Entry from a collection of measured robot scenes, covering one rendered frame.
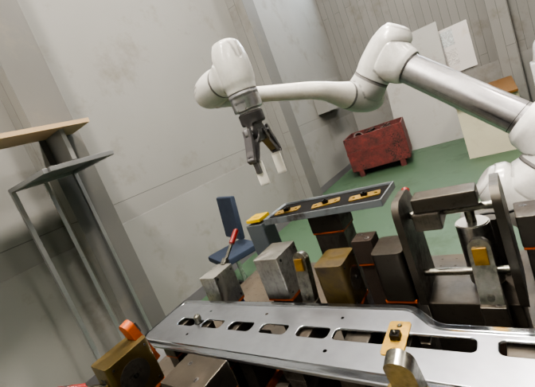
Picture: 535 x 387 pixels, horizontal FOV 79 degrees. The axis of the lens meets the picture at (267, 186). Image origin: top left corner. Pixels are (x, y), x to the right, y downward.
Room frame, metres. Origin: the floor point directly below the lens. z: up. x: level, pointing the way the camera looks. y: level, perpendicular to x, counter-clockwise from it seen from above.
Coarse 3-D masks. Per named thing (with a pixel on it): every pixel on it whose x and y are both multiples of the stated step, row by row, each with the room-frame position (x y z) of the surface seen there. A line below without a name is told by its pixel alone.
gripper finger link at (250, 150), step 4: (248, 128) 0.94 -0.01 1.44; (248, 132) 0.93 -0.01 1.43; (244, 136) 0.94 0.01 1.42; (248, 136) 0.93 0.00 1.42; (252, 136) 0.94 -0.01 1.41; (244, 140) 0.94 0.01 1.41; (248, 140) 0.93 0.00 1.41; (252, 140) 0.93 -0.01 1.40; (244, 144) 0.94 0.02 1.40; (248, 144) 0.93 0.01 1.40; (252, 144) 0.92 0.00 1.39; (248, 148) 0.92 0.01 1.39; (252, 148) 0.92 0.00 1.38; (248, 152) 0.92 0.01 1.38; (252, 152) 0.91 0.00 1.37; (248, 156) 0.92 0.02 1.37; (252, 156) 0.91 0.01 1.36
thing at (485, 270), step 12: (480, 240) 0.53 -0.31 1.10; (468, 252) 0.54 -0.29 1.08; (480, 252) 0.52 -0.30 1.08; (492, 252) 0.52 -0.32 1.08; (480, 264) 0.52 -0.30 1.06; (492, 264) 0.52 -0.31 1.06; (480, 276) 0.53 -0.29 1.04; (492, 276) 0.52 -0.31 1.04; (480, 288) 0.53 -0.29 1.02; (492, 288) 0.52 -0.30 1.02; (480, 300) 0.53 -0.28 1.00; (492, 300) 0.51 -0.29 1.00; (504, 300) 0.51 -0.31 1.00
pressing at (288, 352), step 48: (192, 336) 0.78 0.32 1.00; (240, 336) 0.69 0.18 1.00; (288, 336) 0.63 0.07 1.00; (432, 336) 0.49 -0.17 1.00; (480, 336) 0.45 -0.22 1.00; (528, 336) 0.42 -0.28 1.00; (384, 384) 0.44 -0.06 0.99; (432, 384) 0.41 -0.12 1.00; (480, 384) 0.38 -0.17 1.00; (528, 384) 0.35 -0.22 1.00
